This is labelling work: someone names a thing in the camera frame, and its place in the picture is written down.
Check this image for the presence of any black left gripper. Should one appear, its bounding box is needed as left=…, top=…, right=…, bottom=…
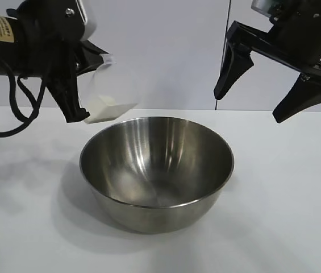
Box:
left=6, top=0, right=113, bottom=123

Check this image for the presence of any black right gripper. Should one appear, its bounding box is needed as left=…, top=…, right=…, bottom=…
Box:
left=213, top=0, right=321, bottom=123

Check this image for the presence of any clear plastic cup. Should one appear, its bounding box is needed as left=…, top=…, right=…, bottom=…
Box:
left=82, top=55, right=145, bottom=125

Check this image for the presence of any stainless steel mixing bowl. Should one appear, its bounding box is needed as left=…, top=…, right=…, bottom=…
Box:
left=80, top=115, right=235, bottom=235

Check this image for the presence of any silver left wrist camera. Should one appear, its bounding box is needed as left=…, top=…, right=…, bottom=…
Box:
left=76, top=0, right=97, bottom=40

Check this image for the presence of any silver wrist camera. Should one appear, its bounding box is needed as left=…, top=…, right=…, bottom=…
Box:
left=250, top=0, right=281, bottom=23
left=76, top=0, right=97, bottom=40

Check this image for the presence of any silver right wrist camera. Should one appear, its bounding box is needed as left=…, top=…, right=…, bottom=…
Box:
left=250, top=0, right=281, bottom=23

